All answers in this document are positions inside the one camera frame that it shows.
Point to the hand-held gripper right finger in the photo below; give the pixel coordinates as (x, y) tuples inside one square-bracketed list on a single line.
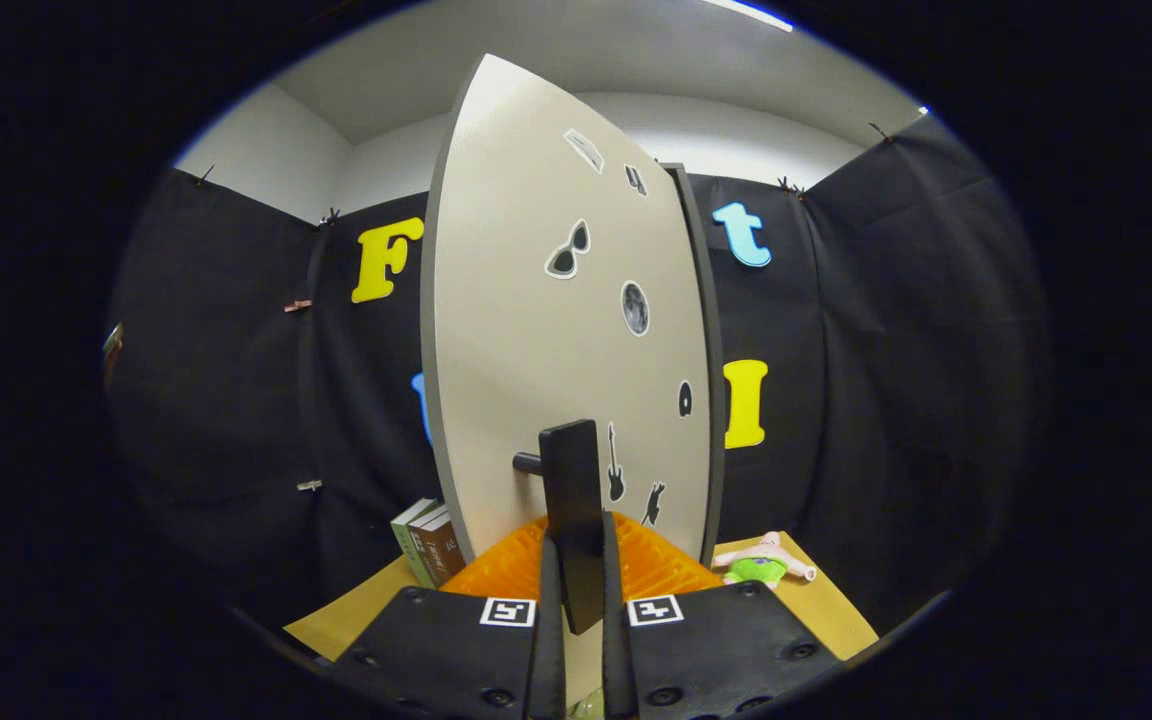
[(618, 660)]

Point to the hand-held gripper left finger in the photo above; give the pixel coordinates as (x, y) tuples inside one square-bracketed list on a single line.
[(548, 650)]

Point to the beige cabinet door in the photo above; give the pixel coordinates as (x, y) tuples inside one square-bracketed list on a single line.
[(516, 350)]

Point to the brown book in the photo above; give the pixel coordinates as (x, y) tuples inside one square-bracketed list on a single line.
[(446, 550), (428, 548)]

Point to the pink and green plush toy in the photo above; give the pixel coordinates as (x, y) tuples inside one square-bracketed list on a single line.
[(758, 570)]

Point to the light green book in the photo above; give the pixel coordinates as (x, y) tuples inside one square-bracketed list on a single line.
[(408, 545)]

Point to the dark grey cabinet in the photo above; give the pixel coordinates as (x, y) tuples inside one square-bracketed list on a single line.
[(707, 350)]

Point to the black backdrop cloth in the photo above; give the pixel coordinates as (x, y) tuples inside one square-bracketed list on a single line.
[(916, 350)]

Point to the black binder clip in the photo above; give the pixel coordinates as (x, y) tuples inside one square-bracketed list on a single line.
[(790, 186), (330, 216), (878, 131)]

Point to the long ceiling light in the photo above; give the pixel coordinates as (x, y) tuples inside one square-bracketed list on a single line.
[(748, 14)]

